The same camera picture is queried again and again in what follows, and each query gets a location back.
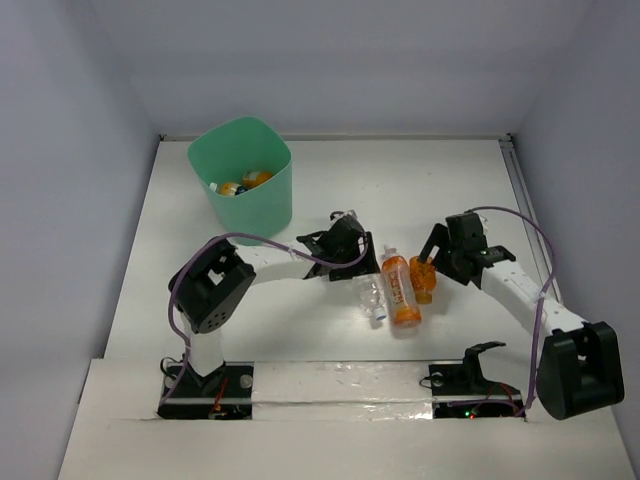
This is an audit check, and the orange floral label bottle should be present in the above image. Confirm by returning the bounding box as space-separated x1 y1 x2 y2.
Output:
409 256 437 305

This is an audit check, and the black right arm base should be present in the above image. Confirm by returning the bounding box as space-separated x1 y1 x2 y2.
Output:
419 341 525 420

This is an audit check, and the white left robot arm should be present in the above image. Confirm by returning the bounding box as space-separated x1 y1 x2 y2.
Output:
168 211 391 395

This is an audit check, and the tall orange tea bottle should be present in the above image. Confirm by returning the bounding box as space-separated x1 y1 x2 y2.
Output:
381 245 422 328

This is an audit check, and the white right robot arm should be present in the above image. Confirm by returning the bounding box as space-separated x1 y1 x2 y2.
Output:
419 208 625 420

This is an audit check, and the orange blue juice bottle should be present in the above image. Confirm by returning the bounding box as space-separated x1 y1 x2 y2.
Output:
209 182 247 197

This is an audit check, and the green plastic bin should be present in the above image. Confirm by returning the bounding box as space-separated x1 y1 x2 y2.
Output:
187 116 293 238

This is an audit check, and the clear water bottle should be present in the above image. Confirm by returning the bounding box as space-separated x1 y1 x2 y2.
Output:
354 274 387 329

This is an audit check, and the short orange juice bottle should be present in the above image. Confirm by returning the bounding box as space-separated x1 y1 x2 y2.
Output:
242 171 273 189

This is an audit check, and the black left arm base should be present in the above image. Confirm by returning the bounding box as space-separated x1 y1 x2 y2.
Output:
157 357 254 420

